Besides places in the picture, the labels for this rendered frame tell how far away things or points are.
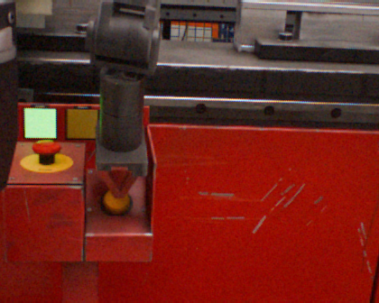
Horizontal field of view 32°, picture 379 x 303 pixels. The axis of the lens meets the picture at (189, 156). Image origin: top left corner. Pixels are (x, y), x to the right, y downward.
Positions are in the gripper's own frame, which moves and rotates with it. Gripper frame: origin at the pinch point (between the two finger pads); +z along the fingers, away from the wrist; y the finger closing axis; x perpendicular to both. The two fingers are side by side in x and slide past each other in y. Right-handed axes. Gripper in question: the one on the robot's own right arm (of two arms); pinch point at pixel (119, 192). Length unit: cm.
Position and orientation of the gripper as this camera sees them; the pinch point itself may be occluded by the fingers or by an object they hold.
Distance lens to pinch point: 96.3
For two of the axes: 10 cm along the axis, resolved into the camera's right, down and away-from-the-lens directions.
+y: -1.1, -5.9, 8.0
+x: -9.9, 0.0, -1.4
